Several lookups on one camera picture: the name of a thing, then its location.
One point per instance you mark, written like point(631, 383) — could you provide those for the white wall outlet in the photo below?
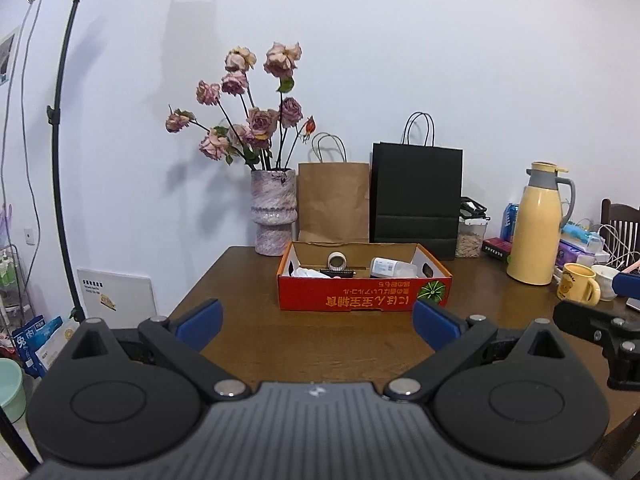
point(31, 236)

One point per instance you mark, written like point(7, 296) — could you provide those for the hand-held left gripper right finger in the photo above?
point(437, 325)

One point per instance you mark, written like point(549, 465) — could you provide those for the grey laptop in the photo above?
point(634, 304)

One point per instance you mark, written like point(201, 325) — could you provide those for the clear plastic food container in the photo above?
point(470, 240)

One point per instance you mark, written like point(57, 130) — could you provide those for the mottled pink ceramic vase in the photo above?
point(272, 210)

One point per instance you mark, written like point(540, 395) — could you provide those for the green plastic bucket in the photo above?
point(10, 390)

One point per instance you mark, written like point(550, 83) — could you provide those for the blue drink can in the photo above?
point(510, 220)

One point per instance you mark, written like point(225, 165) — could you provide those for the yellow bear mug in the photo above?
point(575, 285)

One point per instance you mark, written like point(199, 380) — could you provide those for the brown paper bag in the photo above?
point(332, 200)

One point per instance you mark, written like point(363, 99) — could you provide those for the blue white packets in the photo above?
point(42, 345)

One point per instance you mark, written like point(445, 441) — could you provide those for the white flat board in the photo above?
point(120, 295)

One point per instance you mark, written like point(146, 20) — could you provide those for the light blue package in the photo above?
point(580, 235)

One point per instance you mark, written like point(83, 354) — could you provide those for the dark wooden chair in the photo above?
point(622, 220)

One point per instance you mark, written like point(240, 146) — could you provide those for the white dimpled cup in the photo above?
point(606, 282)

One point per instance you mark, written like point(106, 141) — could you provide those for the dried pink roses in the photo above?
point(250, 120)

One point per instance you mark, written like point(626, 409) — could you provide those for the black light stand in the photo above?
point(57, 160)

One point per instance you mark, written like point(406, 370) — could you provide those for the yellow thermos jug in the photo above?
point(535, 235)

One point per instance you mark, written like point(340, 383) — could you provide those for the black paper bag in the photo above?
point(415, 195)

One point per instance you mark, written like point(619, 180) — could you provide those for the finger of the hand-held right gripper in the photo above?
point(627, 287)
point(580, 317)

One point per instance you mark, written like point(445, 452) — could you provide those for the white tape roll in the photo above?
point(337, 261)

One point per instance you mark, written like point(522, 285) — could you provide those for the wall poster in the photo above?
point(7, 57)

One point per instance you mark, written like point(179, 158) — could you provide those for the red cardboard box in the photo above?
point(350, 295)

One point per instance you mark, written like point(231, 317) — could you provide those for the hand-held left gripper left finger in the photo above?
point(200, 322)

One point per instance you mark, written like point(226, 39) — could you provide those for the purple tissue pack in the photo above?
point(575, 255)

